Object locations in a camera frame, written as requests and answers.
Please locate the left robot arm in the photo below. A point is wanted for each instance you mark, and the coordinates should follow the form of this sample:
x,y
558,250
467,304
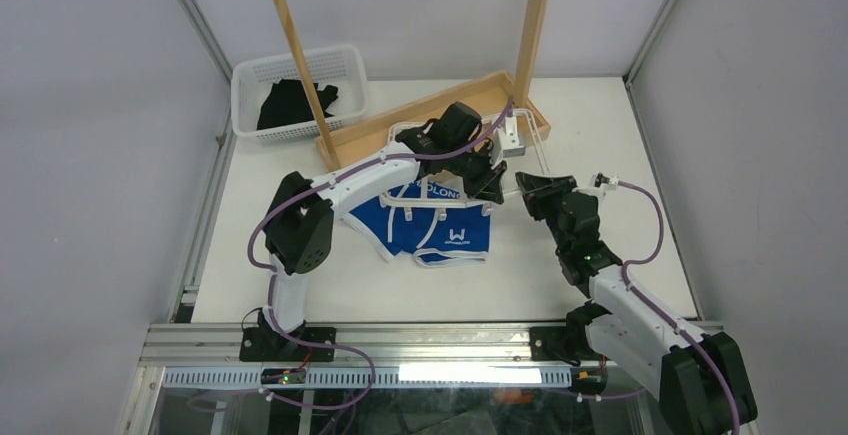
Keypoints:
x,y
295,236

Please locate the white perforated plastic basket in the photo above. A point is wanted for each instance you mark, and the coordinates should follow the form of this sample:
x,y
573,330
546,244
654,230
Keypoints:
x,y
339,79

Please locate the blue boxer underwear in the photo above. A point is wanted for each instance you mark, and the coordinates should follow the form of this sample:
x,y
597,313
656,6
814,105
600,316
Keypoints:
x,y
434,238

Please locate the black garment in basket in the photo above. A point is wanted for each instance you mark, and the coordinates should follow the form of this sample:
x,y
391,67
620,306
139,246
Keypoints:
x,y
286,104

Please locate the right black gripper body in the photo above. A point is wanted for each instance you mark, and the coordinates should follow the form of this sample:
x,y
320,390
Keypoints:
x,y
559,235

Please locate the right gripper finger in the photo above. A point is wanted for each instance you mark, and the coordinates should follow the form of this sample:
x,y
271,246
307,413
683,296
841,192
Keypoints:
x,y
538,186
542,203

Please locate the wooden hanger stand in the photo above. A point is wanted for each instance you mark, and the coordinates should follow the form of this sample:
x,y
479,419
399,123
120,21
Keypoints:
x,y
419,99

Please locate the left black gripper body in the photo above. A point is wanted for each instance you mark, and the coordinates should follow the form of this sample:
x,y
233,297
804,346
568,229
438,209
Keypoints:
x,y
470,162

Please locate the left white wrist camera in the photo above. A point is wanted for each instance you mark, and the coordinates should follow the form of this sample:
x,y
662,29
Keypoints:
x,y
508,140

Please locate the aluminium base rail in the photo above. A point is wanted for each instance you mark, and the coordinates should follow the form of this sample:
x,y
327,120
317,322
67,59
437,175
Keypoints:
x,y
351,355

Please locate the white plastic clip hanger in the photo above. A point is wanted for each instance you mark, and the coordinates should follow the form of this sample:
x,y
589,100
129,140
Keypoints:
x,y
445,190

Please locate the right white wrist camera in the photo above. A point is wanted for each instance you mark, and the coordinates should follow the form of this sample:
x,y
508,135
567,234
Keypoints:
x,y
599,185

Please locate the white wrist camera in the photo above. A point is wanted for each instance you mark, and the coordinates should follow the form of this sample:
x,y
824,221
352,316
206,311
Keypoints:
x,y
599,185
508,140

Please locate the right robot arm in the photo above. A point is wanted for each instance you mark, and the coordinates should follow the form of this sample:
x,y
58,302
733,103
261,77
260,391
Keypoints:
x,y
698,379

